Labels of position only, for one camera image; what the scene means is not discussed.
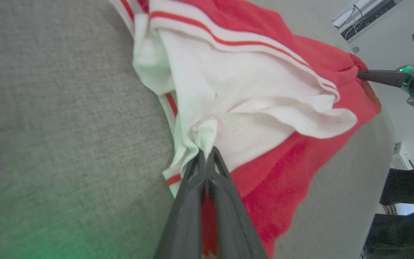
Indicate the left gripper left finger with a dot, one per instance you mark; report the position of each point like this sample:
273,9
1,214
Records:
187,216

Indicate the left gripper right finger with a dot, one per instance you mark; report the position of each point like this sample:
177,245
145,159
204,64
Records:
232,219

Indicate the red and white garment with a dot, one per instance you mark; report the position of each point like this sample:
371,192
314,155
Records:
257,72

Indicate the white air conditioner unit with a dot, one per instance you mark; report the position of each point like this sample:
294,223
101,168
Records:
365,16

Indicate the white box appliance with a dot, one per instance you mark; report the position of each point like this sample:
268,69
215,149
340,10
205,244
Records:
400,156

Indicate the person in dark trousers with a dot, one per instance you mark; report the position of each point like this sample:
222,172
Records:
408,187

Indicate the grey fabric sofa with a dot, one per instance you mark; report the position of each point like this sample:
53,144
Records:
56,115

